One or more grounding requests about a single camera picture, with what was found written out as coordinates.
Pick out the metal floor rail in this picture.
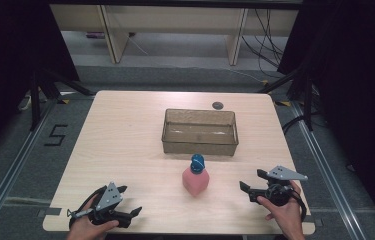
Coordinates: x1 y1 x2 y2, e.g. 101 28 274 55
290 100 369 240
0 99 59 240

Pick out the person's left hand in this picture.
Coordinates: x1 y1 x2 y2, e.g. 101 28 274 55
66 194 120 240

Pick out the white cable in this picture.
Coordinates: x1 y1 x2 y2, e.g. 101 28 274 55
128 35 150 56

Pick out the beige wooden desk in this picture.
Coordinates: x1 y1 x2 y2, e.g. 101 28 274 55
49 3 300 66

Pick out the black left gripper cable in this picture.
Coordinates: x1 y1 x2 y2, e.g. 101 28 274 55
69 185 108 221

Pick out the silver plug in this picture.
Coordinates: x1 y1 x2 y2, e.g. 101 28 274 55
66 208 95 219

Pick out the black floor cable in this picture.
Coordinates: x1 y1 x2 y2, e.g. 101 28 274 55
281 112 313 135

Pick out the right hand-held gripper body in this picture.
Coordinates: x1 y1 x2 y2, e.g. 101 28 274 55
248 165 309 207

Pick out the person's right hand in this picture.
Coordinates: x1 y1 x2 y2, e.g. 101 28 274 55
256 181 305 233

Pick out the bundle of black cables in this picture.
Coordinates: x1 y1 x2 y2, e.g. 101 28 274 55
240 8 285 80

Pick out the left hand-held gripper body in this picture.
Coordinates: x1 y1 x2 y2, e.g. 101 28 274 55
86 181 133 229

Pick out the clear brown plastic box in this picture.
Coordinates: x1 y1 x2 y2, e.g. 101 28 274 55
161 108 240 157

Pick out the dark curtain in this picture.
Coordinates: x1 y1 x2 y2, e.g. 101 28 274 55
277 0 375 234
0 0 80 166

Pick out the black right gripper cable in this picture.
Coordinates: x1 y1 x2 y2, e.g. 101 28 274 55
289 189 309 223

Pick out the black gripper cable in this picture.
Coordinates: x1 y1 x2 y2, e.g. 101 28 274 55
289 189 309 223
69 185 108 221

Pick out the pink bottle with blue cap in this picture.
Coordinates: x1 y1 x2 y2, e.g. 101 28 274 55
181 153 211 198

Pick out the black metal stand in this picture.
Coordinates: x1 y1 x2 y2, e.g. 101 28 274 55
258 68 314 132
28 68 96 132

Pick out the small pink object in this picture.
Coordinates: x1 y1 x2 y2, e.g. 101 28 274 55
86 31 106 40

